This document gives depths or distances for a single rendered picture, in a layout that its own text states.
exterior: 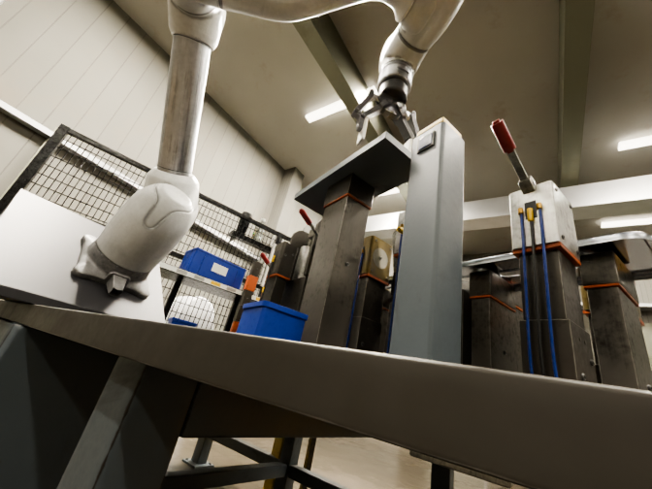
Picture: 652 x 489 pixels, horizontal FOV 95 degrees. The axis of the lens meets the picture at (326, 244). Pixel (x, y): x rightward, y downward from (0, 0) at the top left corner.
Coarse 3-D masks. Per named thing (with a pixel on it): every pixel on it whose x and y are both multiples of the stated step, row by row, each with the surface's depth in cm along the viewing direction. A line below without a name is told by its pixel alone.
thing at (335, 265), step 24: (336, 192) 75; (360, 192) 73; (336, 216) 70; (360, 216) 71; (336, 240) 66; (360, 240) 69; (312, 264) 70; (336, 264) 63; (312, 288) 65; (336, 288) 62; (312, 312) 61; (336, 312) 61; (312, 336) 58; (336, 336) 59
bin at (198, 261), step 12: (192, 252) 153; (204, 252) 153; (180, 264) 158; (192, 264) 148; (204, 264) 152; (216, 264) 157; (228, 264) 162; (204, 276) 152; (216, 276) 156; (228, 276) 161; (240, 276) 166
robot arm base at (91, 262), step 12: (84, 240) 80; (84, 252) 75; (96, 252) 74; (84, 264) 72; (96, 264) 74; (108, 264) 74; (84, 276) 71; (96, 276) 73; (108, 276) 74; (120, 276) 75; (132, 276) 78; (144, 276) 81; (108, 288) 73; (120, 288) 73; (132, 288) 79; (144, 288) 81
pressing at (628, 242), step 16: (592, 240) 52; (608, 240) 50; (624, 240) 51; (640, 240) 50; (496, 256) 65; (512, 256) 62; (624, 256) 55; (640, 256) 54; (464, 272) 75; (496, 272) 71; (576, 272) 63; (640, 272) 58; (464, 288) 85
